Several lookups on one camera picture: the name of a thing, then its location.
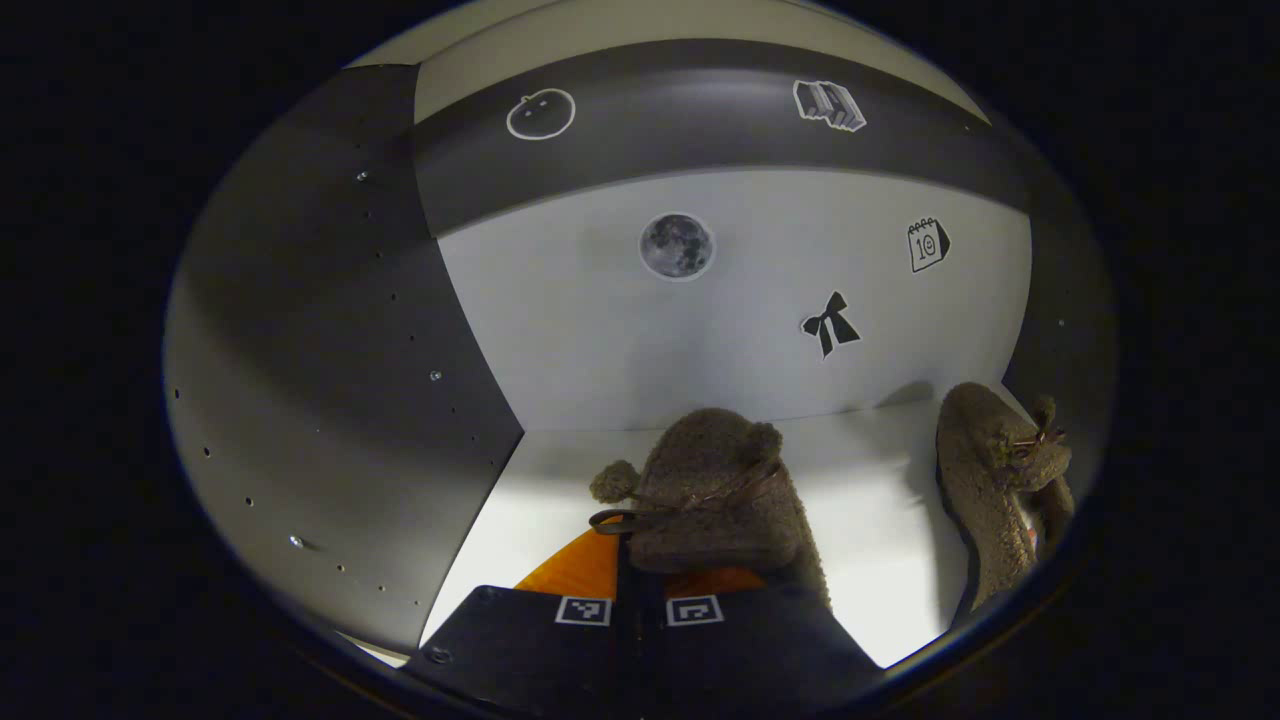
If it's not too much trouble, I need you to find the white shoe cabinet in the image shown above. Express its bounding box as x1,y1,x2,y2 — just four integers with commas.
165,0,1116,671

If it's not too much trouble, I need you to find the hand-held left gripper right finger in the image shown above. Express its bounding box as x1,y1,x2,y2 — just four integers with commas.
640,565,886,717

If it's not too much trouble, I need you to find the brown fuzzy shoe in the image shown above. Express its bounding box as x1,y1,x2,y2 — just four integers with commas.
588,407,831,611
935,382,1076,613

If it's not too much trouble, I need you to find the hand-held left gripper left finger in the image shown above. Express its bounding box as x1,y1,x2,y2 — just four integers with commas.
405,522,643,717

